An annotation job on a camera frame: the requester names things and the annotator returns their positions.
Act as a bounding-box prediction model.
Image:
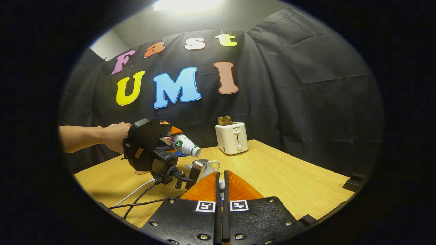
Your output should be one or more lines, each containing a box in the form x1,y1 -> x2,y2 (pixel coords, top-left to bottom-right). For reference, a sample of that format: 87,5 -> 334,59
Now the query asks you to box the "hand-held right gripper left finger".
141,171 -> 222,245

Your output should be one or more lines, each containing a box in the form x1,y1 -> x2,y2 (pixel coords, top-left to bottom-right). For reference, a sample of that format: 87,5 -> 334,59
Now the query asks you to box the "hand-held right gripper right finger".
223,171 -> 301,245

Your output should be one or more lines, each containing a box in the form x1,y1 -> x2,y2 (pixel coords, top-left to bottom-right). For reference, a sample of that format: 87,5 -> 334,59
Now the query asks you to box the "white water bottle green label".
159,134 -> 201,158

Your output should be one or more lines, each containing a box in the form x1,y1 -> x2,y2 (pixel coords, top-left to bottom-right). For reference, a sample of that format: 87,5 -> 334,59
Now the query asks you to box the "white teacup blue pattern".
186,158 -> 221,181

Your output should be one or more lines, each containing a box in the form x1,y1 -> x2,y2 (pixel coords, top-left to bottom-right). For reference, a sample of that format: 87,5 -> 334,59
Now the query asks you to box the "white toaster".
215,122 -> 249,156

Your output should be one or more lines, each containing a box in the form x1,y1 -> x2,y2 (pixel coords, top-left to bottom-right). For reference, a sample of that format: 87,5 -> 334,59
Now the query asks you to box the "black block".
342,173 -> 367,192

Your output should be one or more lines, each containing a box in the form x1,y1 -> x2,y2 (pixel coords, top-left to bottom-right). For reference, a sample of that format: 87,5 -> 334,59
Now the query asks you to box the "ceiling light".
153,0 -> 223,11

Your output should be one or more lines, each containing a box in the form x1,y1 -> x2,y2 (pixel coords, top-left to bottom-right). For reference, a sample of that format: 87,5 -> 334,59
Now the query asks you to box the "black cable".
123,182 -> 160,220
109,195 -> 184,209

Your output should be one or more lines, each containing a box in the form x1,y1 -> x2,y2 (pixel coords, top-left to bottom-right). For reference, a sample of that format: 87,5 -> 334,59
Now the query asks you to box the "white cable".
113,178 -> 156,208

